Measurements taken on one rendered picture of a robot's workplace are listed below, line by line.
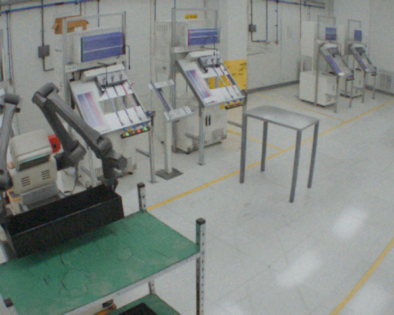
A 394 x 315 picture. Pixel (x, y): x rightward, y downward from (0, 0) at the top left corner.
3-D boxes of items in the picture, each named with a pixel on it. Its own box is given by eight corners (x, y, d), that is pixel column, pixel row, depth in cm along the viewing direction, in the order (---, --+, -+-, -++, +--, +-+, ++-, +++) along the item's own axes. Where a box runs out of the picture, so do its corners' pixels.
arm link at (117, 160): (104, 136, 164) (92, 148, 158) (123, 140, 158) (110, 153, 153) (112, 156, 171) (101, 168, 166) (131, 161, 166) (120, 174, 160)
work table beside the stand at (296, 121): (291, 203, 381) (300, 128, 349) (239, 182, 425) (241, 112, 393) (311, 187, 411) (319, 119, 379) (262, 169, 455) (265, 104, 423)
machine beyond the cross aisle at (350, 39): (376, 99, 819) (381, 24, 743) (364, 104, 768) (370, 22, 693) (332, 86, 912) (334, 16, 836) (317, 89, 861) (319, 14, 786)
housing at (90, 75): (121, 76, 415) (125, 68, 404) (83, 84, 385) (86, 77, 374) (118, 71, 416) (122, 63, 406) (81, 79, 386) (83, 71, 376)
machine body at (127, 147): (137, 174, 445) (134, 122, 420) (86, 191, 402) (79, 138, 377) (110, 157, 489) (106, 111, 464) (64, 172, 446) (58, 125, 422)
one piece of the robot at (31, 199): (21, 226, 180) (12, 191, 172) (62, 210, 197) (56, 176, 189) (31, 240, 170) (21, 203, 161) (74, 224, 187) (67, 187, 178)
